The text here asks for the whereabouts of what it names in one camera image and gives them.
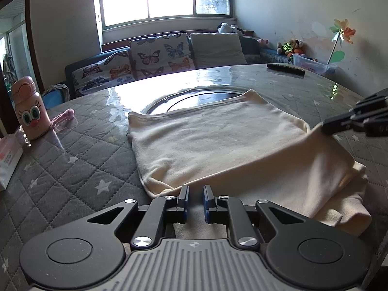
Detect black white plush toy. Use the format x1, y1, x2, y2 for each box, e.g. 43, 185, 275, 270
218, 23, 244, 35

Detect green brown plush toys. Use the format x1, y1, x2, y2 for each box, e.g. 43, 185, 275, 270
276, 39, 305, 58

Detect colourful paper pinwheel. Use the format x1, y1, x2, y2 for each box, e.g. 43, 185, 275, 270
326, 18, 356, 65

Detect small butterfly print cushion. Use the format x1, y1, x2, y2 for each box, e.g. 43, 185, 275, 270
72, 50, 137, 97

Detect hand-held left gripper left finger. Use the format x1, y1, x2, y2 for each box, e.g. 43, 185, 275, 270
87, 185, 190, 249

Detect clear plastic storage box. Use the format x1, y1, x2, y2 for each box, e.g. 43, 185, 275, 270
291, 54, 338, 76

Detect large butterfly print cushion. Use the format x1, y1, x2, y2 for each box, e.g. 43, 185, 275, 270
129, 33, 197, 81

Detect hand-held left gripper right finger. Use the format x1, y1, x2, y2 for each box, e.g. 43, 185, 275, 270
202, 185, 310, 250

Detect dark blue sofa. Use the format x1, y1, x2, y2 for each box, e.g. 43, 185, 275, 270
65, 32, 291, 100

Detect round glass turntable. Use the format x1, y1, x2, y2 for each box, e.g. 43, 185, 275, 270
141, 86, 252, 116

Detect pink hair tie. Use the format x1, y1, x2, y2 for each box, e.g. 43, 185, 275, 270
50, 109, 76, 132

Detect white pink tissue pack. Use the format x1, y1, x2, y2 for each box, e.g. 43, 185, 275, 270
0, 133, 24, 191

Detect grey quilted star tablecloth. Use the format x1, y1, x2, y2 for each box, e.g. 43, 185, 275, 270
0, 64, 388, 291

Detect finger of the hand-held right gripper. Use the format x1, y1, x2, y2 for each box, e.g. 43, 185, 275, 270
321, 112, 388, 137
353, 88, 388, 114

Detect cream cloth garment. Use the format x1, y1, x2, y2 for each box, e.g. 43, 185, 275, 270
127, 89, 373, 237

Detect black remote control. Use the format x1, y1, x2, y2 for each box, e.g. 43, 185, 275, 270
267, 63, 305, 78

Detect chair with blue seat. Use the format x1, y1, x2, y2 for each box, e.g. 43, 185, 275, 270
42, 83, 72, 110

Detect pink cartoon water bottle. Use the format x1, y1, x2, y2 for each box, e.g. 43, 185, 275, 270
11, 76, 52, 140

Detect grey cushion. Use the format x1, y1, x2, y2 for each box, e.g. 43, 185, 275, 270
189, 33, 247, 70

